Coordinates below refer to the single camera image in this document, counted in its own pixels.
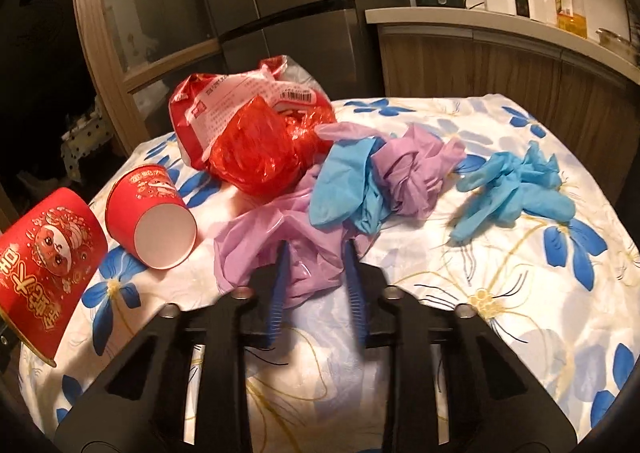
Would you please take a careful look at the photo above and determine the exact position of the purple plastic glove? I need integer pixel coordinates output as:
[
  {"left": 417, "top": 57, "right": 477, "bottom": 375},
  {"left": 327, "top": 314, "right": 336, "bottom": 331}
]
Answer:
[{"left": 213, "top": 165, "right": 376, "bottom": 308}]

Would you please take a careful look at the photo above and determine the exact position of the blue nitrile glove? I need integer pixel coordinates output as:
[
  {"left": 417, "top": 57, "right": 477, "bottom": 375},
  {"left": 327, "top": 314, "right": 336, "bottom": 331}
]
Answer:
[{"left": 309, "top": 137, "right": 390, "bottom": 235}]

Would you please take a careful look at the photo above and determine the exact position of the red plastic bag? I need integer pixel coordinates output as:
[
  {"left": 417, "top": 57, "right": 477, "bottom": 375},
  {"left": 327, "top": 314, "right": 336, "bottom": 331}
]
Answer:
[{"left": 208, "top": 96, "right": 336, "bottom": 199}]

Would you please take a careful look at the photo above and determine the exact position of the blue glove pair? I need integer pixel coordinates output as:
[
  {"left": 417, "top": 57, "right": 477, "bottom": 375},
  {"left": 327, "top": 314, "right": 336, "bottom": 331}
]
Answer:
[{"left": 450, "top": 141, "right": 576, "bottom": 243}]

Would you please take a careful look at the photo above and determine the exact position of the red white snack bag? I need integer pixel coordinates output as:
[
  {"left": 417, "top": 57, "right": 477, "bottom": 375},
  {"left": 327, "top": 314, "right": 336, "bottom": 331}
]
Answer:
[{"left": 168, "top": 54, "right": 331, "bottom": 170}]

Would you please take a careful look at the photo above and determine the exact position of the red paper cup with cartoon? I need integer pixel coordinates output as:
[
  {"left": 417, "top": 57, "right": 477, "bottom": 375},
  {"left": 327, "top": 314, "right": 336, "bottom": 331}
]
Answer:
[{"left": 0, "top": 188, "right": 108, "bottom": 366}]

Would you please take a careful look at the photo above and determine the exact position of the kitchen counter with cabinets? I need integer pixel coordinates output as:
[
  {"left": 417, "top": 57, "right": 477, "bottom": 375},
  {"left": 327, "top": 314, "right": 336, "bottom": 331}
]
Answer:
[{"left": 366, "top": 7, "right": 639, "bottom": 202}]

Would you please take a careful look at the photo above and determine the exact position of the red paper cup lying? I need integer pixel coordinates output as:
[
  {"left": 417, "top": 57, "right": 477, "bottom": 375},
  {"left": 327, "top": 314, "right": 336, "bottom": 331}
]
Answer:
[{"left": 105, "top": 164, "right": 198, "bottom": 270}]

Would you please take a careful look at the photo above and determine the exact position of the floral white blue tablecloth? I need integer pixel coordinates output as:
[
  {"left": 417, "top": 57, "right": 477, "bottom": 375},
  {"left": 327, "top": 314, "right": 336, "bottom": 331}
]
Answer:
[{"left": 17, "top": 95, "right": 639, "bottom": 452}]

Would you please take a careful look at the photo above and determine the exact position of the polka dot cloth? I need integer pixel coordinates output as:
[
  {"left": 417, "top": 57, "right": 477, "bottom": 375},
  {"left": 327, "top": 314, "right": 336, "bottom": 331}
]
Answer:
[{"left": 61, "top": 97, "right": 114, "bottom": 184}]

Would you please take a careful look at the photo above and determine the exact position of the cooking oil bottle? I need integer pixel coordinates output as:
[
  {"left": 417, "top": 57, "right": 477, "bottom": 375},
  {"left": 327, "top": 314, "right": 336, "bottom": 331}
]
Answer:
[{"left": 553, "top": 0, "right": 588, "bottom": 38}]

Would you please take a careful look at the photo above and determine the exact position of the steel bowl on counter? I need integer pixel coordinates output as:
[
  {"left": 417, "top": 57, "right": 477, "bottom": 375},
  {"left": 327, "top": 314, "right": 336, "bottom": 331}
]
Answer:
[{"left": 596, "top": 28, "right": 638, "bottom": 65}]

